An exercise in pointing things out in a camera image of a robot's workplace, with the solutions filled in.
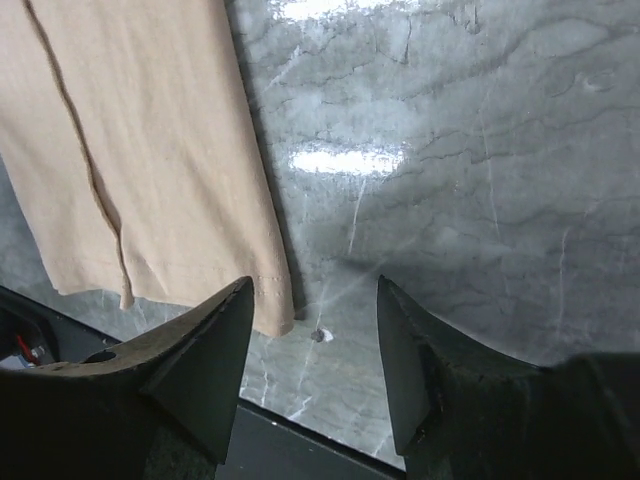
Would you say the beige t shirt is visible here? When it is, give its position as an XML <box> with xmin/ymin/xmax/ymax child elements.
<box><xmin>1</xmin><ymin>1</ymin><xmax>294</xmax><ymax>337</ymax></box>

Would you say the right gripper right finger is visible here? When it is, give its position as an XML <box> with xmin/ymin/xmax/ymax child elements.
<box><xmin>376</xmin><ymin>277</ymin><xmax>639</xmax><ymax>479</ymax></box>

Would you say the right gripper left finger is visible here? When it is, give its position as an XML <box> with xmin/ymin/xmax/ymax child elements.
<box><xmin>1</xmin><ymin>277</ymin><xmax>254</xmax><ymax>479</ymax></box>

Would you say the black base beam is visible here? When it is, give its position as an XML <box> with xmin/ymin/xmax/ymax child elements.
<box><xmin>1</xmin><ymin>289</ymin><xmax>402</xmax><ymax>479</ymax></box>

